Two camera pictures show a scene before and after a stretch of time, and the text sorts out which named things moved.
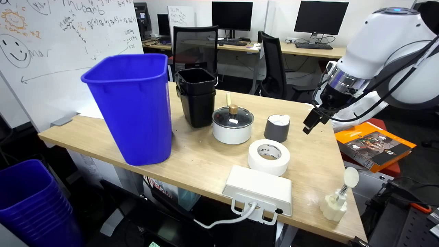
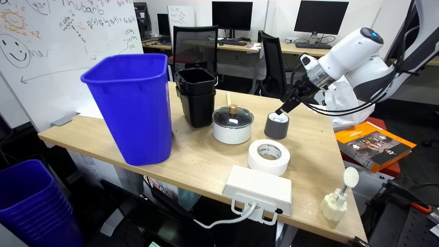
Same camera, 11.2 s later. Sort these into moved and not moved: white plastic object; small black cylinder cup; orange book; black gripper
Moved: black gripper
Not moved: small black cylinder cup; white plastic object; orange book
